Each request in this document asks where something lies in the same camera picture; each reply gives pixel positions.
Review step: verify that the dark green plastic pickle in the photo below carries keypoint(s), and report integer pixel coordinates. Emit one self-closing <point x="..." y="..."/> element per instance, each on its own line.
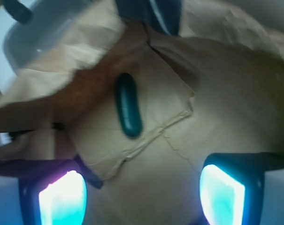
<point x="126" y="97"/>

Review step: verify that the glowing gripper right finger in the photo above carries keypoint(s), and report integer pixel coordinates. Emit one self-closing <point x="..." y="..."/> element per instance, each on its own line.
<point x="243" y="189"/>

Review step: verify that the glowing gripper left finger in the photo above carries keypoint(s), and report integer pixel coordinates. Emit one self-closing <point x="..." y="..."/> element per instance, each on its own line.
<point x="42" y="192"/>

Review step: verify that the brown paper bag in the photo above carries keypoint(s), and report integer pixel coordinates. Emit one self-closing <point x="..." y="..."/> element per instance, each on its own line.
<point x="216" y="87"/>

